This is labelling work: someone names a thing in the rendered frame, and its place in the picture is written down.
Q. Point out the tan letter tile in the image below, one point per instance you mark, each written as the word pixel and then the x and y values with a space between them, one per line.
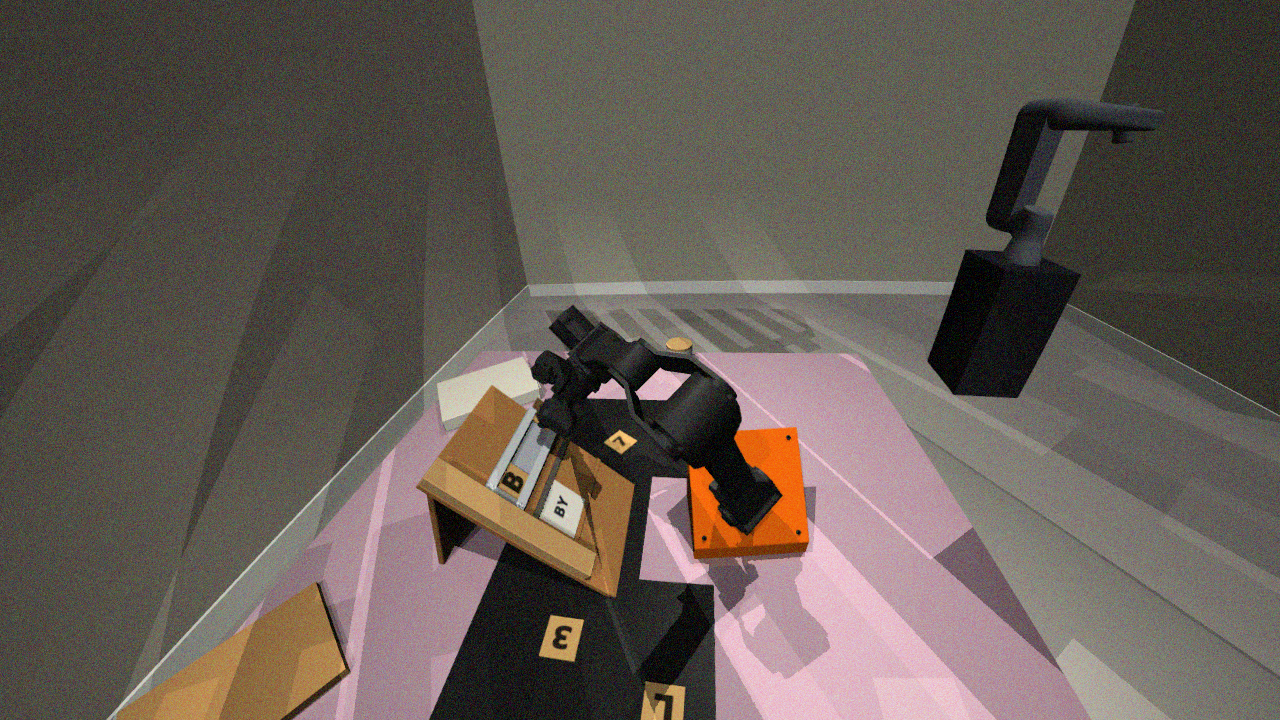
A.
pixel 620 442
pixel 537 405
pixel 512 481
pixel 663 702
pixel 562 638

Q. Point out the white paper ticket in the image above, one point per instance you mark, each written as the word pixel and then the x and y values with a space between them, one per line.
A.
pixel 562 509

